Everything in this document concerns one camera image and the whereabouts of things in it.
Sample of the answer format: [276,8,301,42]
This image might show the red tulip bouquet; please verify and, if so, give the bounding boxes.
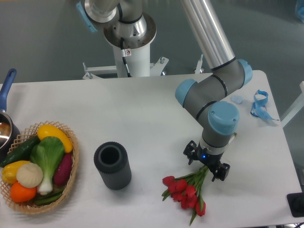
[161,165,211,225]

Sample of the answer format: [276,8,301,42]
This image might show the purple sweet potato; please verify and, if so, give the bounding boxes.
[53,153,73,186]

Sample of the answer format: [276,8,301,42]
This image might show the yellow bell pepper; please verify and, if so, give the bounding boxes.
[1,161,30,184]

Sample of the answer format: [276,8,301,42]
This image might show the white frame at right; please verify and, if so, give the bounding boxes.
[281,81,304,128]

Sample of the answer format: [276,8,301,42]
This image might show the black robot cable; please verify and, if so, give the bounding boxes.
[120,37,132,78]

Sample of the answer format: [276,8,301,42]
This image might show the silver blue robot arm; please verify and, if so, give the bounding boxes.
[76,0,253,181]

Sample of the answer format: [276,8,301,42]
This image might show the green pea pods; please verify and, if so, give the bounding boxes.
[34,188,64,206]

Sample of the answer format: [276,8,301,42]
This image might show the white garlic bulb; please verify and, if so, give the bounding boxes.
[16,162,43,188]

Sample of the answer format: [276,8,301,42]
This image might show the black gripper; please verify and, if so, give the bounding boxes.
[183,140,230,182]

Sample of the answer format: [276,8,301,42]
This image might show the blue handled saucepan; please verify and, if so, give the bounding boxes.
[0,68,20,162]

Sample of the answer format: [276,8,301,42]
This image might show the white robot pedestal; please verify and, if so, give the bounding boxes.
[83,45,169,80]

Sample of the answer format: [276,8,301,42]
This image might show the yellow squash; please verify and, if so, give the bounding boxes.
[37,124,73,153]

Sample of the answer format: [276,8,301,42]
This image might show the orange fruit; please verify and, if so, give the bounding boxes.
[10,182,37,203]

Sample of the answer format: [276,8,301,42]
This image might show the woven wicker basket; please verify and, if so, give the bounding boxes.
[0,121,79,215]

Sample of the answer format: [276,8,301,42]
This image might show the blue object top right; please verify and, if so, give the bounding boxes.
[295,0,304,22]

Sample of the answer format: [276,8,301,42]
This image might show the green cucumber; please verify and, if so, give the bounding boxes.
[0,135,40,168]

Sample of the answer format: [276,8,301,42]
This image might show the black device at edge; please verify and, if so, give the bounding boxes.
[286,192,304,218]

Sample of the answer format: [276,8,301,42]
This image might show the green bok choy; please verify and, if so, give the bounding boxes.
[30,136,65,195]

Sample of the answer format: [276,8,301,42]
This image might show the light blue bottle cap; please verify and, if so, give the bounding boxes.
[230,95,243,105]

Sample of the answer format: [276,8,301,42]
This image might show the dark grey ribbed vase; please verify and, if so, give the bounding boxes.
[94,142,132,190]

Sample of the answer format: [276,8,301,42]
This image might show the tangled blue ribbon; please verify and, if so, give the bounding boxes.
[250,90,279,121]

